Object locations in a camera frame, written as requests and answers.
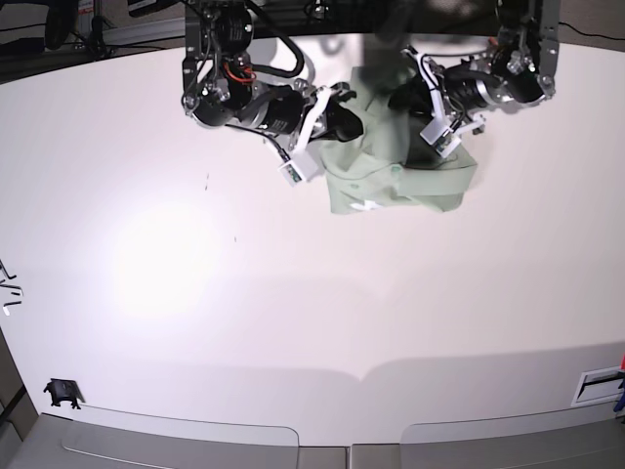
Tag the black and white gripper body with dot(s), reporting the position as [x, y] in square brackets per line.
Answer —
[325, 117]
[444, 88]

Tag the light green T-shirt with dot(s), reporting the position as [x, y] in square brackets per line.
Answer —
[390, 164]

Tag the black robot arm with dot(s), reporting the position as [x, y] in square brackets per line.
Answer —
[517, 66]
[223, 87]

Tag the grey chair right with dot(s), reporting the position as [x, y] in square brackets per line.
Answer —
[578, 437]

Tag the grey chair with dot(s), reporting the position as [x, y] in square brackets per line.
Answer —
[578, 437]
[55, 442]

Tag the black table clamp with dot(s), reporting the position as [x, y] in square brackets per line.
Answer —
[64, 391]

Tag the grey chair left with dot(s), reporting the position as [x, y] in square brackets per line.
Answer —
[55, 442]

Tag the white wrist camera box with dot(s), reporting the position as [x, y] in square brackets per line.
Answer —
[440, 137]
[300, 168]

